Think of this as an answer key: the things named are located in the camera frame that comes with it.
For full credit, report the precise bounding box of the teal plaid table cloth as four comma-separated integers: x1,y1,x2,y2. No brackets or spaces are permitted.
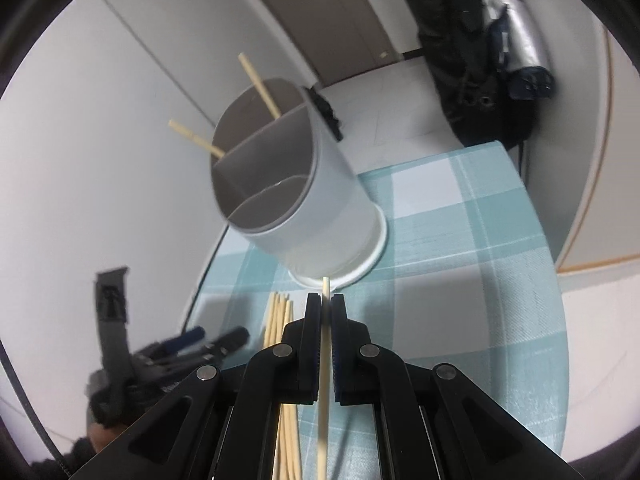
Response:
186,143,570,479

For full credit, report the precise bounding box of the white utensil holder cup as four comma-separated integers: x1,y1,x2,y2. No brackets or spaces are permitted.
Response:
210,78,388,288

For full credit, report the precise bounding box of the black hanging jacket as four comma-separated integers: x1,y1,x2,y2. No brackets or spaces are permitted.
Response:
409,0,536,150

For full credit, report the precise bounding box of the grey entrance door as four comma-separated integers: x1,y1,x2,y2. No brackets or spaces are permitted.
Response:
262,0,399,87

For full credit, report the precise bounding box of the black bag on floor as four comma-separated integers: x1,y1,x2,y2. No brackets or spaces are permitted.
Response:
306,88,344,142

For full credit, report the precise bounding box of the silver folded umbrella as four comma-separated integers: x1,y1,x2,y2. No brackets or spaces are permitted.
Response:
482,0,555,101

